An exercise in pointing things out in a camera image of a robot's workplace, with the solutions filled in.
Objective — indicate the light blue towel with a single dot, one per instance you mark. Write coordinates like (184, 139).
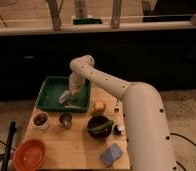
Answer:
(64, 96)

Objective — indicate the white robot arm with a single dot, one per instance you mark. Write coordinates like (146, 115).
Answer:
(149, 144)

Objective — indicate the small white object in tray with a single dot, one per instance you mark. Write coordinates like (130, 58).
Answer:
(71, 107)

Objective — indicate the green plastic tray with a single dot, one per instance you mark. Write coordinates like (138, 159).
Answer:
(51, 90)

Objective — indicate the yellow apple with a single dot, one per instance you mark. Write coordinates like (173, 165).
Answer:
(99, 107)

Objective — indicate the green cucumber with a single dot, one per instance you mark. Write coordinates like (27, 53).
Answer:
(101, 127)

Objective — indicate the dark bowl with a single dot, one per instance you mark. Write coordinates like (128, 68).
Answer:
(95, 121)

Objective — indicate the small metal cup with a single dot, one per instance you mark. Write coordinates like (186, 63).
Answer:
(65, 120)

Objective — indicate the small white bowl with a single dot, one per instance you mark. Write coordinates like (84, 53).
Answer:
(40, 121)

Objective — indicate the green base stand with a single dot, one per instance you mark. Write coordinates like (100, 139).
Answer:
(85, 21)

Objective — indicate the blue sponge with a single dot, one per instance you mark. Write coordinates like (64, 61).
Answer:
(111, 154)

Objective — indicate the black pole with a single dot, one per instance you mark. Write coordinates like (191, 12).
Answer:
(8, 147)

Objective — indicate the orange plastic bowl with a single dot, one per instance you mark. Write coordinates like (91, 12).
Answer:
(29, 156)

